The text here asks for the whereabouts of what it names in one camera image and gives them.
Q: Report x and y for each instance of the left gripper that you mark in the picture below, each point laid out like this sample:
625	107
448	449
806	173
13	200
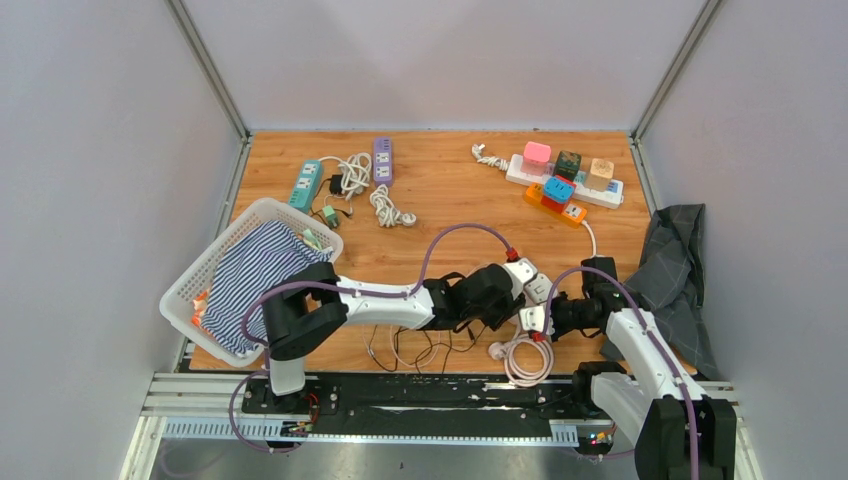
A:
508	306

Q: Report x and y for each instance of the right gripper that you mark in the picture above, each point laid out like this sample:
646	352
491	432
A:
557	332

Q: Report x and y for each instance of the green cube adapter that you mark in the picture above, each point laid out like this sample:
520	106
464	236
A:
331	217

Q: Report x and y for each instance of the purple power strip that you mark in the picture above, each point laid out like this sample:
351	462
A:
383	162

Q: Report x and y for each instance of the black power adapter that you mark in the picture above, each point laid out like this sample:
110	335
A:
335	191

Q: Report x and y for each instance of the teal power strip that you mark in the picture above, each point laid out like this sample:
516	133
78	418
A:
306	186

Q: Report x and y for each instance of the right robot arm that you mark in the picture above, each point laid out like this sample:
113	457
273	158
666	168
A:
678	431

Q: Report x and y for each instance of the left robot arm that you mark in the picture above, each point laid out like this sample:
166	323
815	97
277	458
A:
301	314

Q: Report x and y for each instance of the red cube socket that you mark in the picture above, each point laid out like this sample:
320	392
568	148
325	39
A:
558	208

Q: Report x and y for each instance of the blue cube socket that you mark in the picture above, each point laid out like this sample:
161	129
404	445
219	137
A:
558	190

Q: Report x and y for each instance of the beige cube socket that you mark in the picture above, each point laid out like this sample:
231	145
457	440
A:
599	174

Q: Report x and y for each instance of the pink cube socket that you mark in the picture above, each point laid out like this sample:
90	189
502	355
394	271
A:
535	158

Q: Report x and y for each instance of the dark green cube socket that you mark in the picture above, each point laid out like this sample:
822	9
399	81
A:
567	165

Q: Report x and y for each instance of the orange power strip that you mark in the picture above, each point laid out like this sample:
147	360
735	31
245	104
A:
568	213

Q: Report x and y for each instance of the dark grey cloth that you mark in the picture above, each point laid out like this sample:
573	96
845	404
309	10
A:
671	278

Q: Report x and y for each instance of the white long power strip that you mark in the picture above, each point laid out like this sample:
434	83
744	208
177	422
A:
612	197

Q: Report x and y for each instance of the striped blue white cloth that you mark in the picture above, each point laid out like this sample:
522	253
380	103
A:
266	257

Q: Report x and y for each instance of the white plastic basket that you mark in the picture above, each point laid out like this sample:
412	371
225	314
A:
176	305

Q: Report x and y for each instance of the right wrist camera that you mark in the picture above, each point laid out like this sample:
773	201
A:
533	319

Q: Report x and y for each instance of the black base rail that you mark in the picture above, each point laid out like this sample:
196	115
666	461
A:
430	405

